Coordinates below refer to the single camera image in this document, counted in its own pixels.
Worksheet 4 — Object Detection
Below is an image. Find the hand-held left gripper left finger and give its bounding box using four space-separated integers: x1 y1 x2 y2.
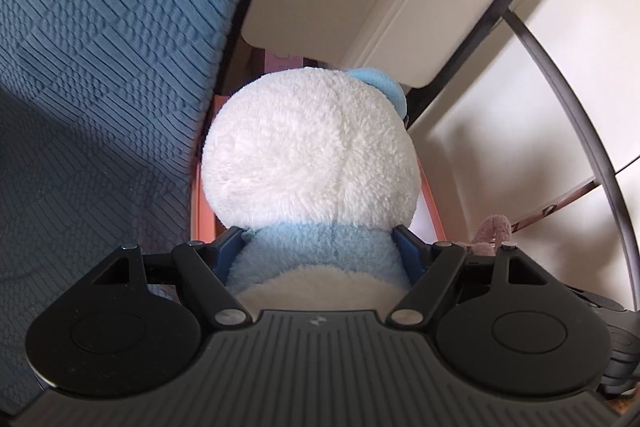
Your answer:
92 227 254 328

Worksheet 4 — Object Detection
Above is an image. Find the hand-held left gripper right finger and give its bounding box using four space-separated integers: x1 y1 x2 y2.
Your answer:
390 226 546 328

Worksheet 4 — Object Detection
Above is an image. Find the white plush toy blue cap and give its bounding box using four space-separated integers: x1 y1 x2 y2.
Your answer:
201 67 420 312

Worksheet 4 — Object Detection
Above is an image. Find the pink plush toy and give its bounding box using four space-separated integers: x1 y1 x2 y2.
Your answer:
462 213 516 258

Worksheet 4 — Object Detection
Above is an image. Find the pink paper leaflet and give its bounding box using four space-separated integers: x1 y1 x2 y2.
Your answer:
262 49 307 74

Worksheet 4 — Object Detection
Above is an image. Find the blue textured sofa cover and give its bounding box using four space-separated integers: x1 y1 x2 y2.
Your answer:
0 0 291 413

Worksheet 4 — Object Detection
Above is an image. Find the black curved metal tube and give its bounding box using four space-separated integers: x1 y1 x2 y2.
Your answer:
404 0 640 313

